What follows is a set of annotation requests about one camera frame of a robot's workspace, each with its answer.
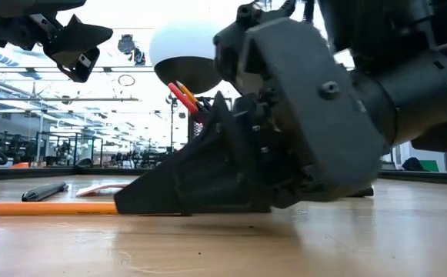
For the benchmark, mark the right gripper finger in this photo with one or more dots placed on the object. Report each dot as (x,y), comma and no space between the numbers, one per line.
(192,184)

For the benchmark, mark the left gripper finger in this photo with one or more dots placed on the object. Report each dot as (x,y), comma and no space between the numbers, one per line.
(79,63)
(81,38)

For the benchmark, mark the black pen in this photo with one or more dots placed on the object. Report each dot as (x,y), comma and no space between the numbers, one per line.
(204,103)
(42,192)

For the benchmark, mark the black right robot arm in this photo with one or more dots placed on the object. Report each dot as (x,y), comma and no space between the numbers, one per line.
(407,77)

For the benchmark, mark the background robot workstation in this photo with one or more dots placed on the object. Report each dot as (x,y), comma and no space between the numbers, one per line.
(64,153)

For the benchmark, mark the white globe table lamp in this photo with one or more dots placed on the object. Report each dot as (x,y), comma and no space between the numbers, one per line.
(177,42)

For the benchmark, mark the green background panel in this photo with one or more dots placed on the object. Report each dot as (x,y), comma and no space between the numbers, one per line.
(430,166)

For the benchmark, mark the black metal table frame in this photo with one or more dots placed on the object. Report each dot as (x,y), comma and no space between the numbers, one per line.
(54,173)

